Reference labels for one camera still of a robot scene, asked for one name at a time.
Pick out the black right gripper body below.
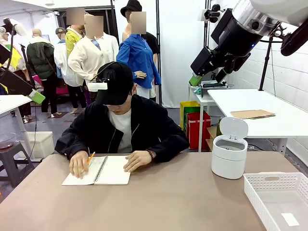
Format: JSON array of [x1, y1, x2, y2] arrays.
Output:
[[211, 8, 263, 73]]

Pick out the yellow pencil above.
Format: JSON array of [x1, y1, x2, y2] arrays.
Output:
[[86, 151, 96, 167]]

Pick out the white spiral notebook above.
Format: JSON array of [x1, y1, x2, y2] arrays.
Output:
[[61, 155, 131, 186]]

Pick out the person right forearm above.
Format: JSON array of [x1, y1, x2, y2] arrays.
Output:
[[54, 134, 81, 161]]

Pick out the person left forearm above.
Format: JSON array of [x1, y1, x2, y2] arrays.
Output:
[[145, 138, 190, 162]]

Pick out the person right hand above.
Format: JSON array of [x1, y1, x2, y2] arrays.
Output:
[[69, 152, 91, 179]]

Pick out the person left hand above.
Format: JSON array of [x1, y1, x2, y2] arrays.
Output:
[[123, 150, 153, 173]]

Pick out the grey box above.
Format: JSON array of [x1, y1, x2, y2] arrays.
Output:
[[202, 71, 217, 82]]

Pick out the black teal bundle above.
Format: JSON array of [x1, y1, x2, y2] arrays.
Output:
[[201, 80, 229, 89]]

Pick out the colourful clothes mannequin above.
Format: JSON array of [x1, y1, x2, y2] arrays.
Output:
[[0, 18, 33, 122]]

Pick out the white table with leg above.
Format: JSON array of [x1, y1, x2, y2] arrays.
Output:
[[0, 94, 34, 164]]

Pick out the slim black tripod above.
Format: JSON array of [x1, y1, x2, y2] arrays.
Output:
[[19, 44, 36, 89]]

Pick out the grey metal tray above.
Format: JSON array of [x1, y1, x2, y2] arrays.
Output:
[[201, 80, 235, 99]]

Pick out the white backdrop sheet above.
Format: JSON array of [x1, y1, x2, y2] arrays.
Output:
[[115, 0, 208, 109]]

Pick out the black vertical stand pole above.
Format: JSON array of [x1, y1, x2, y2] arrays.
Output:
[[155, 0, 161, 108], [204, 0, 209, 50]]

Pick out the small white side table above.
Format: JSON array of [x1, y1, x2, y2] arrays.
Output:
[[188, 83, 218, 153]]

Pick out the green puffer jacket mannequin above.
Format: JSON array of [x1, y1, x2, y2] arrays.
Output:
[[26, 28, 59, 118]]

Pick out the black tripod stand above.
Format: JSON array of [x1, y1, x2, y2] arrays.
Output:
[[258, 36, 274, 91]]

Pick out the yellow green bag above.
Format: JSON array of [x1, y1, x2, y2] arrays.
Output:
[[180, 101, 202, 132]]

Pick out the brown cardboard sheet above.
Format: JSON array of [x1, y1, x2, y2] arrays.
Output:
[[230, 109, 276, 120]]

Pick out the large white table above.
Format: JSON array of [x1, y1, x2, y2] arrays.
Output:
[[207, 88, 308, 154]]

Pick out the grey cap mannequin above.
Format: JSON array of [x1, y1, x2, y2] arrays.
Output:
[[53, 27, 79, 114]]

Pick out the black tee mannequin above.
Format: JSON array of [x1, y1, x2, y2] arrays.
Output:
[[143, 32, 160, 64]]

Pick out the red bag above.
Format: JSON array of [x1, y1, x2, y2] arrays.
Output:
[[186, 111, 212, 150]]

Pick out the glass bowl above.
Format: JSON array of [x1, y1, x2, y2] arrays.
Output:
[[0, 132, 17, 151]]

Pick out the wooden shelf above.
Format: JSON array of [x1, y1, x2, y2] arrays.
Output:
[[205, 126, 218, 152]]

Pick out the yellow jacket mannequin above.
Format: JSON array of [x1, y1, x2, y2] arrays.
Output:
[[64, 7, 85, 58]]

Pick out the white storage box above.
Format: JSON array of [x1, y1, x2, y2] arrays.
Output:
[[18, 131, 55, 159]]

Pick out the blue shirt mannequin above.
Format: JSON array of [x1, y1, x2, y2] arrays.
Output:
[[116, 9, 162, 100]]

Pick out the grey plastic stool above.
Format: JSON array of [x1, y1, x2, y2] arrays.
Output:
[[0, 141, 35, 189]]

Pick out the white shirt mannequin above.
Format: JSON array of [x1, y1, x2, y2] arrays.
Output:
[[67, 14, 120, 109]]

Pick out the person head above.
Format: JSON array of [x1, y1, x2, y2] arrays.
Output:
[[105, 85, 138, 115]]

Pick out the white lidded trash bin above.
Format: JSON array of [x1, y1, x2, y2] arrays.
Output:
[[211, 116, 249, 180]]

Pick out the black baseball cap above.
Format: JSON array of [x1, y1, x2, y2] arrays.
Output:
[[95, 62, 134, 106]]

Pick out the black bucket hat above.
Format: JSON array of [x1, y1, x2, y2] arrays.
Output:
[[120, 0, 143, 18]]

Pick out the person torso black jacket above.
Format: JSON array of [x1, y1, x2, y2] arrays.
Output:
[[54, 94, 190, 162]]

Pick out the white t-shirt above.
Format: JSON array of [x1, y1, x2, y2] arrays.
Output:
[[107, 108, 133, 154]]

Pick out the white perforated plastic basket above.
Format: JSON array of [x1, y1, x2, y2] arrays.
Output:
[[243, 171, 308, 231]]

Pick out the white label sticker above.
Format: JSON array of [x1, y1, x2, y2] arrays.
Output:
[[281, 212, 300, 227]]

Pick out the thin black curved cable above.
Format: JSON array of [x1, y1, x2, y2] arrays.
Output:
[[0, 24, 17, 77]]

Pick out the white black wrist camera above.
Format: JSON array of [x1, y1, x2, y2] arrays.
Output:
[[198, 4, 228, 24]]

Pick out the thin black hanging cable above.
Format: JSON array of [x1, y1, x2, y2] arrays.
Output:
[[33, 103, 38, 145]]

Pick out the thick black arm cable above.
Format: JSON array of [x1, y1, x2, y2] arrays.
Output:
[[280, 23, 308, 57]]

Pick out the white black head camera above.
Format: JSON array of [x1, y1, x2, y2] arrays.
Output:
[[87, 69, 114, 91]]

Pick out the black slanted frame pole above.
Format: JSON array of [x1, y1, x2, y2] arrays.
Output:
[[110, 0, 120, 46]]

